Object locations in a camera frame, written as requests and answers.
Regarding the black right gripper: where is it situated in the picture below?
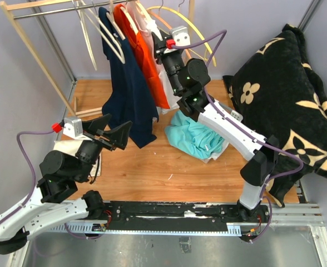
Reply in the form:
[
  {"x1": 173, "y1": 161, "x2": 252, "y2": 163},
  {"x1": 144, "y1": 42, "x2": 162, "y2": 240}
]
[{"x1": 152, "y1": 30, "x2": 185, "y2": 96}]

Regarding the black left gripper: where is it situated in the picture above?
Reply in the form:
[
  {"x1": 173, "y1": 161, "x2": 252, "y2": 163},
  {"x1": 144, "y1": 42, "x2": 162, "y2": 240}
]
[{"x1": 75, "y1": 114, "x2": 133, "y2": 182}]

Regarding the yellow hanger with metal hook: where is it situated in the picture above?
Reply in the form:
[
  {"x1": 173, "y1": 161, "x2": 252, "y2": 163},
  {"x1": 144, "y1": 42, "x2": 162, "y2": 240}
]
[{"x1": 152, "y1": 1, "x2": 213, "y2": 63}]

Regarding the white pink t shirt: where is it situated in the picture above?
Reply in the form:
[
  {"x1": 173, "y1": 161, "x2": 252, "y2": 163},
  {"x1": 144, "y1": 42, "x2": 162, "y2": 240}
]
[{"x1": 130, "y1": 1, "x2": 181, "y2": 115}]

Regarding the orange hanger with metal hook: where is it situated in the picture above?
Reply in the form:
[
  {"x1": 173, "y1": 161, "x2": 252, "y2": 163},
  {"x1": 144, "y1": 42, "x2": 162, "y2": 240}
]
[{"x1": 146, "y1": 1, "x2": 172, "y2": 30}]

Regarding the teal t shirt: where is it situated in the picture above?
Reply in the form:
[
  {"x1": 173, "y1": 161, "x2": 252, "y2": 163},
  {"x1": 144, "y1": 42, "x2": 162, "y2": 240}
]
[{"x1": 165, "y1": 111, "x2": 224, "y2": 160}]

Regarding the sheer white t shirt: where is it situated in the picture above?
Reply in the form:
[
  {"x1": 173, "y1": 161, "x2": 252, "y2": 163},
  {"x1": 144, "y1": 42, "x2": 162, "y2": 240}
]
[{"x1": 201, "y1": 140, "x2": 229, "y2": 163}]

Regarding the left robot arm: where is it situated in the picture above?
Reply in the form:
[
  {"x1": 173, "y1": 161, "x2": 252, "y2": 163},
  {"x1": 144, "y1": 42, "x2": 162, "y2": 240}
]
[{"x1": 0, "y1": 114, "x2": 132, "y2": 255}]

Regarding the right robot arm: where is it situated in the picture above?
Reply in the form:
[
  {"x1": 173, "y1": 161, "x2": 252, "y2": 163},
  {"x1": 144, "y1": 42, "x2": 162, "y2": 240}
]
[{"x1": 151, "y1": 33, "x2": 279, "y2": 223}]

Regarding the orange t shirt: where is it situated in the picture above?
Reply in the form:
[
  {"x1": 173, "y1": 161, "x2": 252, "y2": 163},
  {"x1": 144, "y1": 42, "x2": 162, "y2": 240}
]
[{"x1": 113, "y1": 4, "x2": 170, "y2": 109}]

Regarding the navy blue t shirt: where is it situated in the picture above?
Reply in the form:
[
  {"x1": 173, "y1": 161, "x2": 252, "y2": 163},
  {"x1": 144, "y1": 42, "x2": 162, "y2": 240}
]
[{"x1": 98, "y1": 7, "x2": 160, "y2": 149}]

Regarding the cream hanger on navy shirt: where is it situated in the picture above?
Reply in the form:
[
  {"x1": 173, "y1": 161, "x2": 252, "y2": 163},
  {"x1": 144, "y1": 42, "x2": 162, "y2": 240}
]
[{"x1": 78, "y1": 1, "x2": 126, "y2": 64}]

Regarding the empty cream hanger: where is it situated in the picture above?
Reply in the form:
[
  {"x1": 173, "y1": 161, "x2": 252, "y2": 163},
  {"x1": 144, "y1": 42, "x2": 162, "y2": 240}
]
[{"x1": 72, "y1": 1, "x2": 97, "y2": 71}]

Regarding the folded cream cloth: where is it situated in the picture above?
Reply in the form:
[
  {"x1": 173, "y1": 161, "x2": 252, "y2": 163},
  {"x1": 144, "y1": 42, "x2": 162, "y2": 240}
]
[{"x1": 53, "y1": 140, "x2": 101, "y2": 176}]

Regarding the white plastic basket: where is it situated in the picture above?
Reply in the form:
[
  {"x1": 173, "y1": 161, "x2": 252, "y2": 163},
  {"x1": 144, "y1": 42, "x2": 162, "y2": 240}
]
[{"x1": 213, "y1": 102, "x2": 243, "y2": 152}]

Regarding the black floral blanket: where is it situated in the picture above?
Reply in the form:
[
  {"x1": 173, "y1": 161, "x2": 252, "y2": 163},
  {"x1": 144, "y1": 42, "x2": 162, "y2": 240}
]
[{"x1": 222, "y1": 24, "x2": 327, "y2": 206}]

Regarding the wooden clothes rack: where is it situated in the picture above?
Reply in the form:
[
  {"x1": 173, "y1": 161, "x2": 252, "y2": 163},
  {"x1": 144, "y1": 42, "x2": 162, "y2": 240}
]
[{"x1": 0, "y1": 0, "x2": 197, "y2": 120}]

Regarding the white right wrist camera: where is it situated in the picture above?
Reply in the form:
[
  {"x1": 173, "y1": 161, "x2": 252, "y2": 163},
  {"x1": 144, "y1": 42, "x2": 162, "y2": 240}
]
[{"x1": 159, "y1": 26, "x2": 191, "y2": 48}]

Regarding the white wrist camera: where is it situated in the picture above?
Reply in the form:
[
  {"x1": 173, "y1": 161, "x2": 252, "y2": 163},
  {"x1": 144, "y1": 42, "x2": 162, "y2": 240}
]
[
  {"x1": 159, "y1": 26, "x2": 191, "y2": 48},
  {"x1": 51, "y1": 116, "x2": 85, "y2": 140}
]

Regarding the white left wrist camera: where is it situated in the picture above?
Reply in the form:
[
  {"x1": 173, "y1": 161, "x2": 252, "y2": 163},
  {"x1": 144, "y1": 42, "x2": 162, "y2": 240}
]
[{"x1": 51, "y1": 116, "x2": 85, "y2": 140}]

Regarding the metal corner post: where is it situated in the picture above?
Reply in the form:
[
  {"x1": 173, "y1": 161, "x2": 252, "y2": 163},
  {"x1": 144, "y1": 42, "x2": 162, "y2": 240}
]
[{"x1": 36, "y1": 15, "x2": 77, "y2": 85}]

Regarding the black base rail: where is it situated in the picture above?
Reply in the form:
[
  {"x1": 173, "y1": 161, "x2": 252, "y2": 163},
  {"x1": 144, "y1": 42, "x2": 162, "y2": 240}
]
[{"x1": 71, "y1": 200, "x2": 271, "y2": 231}]

